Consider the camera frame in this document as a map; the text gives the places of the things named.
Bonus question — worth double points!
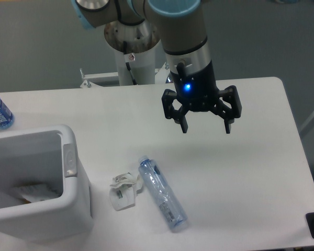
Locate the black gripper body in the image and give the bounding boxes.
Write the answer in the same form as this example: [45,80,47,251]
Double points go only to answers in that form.
[171,62,220,112]

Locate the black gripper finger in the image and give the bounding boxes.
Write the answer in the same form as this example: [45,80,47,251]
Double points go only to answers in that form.
[211,85,242,134]
[161,89,189,133]

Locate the white paper trash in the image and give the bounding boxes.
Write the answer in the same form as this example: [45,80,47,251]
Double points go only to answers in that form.
[109,171,143,211]

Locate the clear blue plastic bottle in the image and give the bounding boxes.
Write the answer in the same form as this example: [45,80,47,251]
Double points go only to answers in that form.
[138,155,188,233]

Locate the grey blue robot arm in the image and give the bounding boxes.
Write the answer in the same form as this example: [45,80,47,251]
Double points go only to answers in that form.
[72,1,242,132]

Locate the white plastic trash can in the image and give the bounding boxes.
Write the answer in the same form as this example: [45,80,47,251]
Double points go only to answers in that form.
[0,124,93,241]

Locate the paper trash inside can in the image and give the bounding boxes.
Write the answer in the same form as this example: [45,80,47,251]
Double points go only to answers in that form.
[9,184,61,203]

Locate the white metal base bracket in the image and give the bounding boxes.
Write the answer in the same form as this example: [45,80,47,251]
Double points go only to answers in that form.
[80,62,173,88]

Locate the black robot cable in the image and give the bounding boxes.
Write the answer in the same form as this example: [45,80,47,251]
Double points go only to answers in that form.
[122,40,137,86]

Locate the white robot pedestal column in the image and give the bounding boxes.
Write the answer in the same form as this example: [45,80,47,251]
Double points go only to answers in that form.
[104,20,160,86]

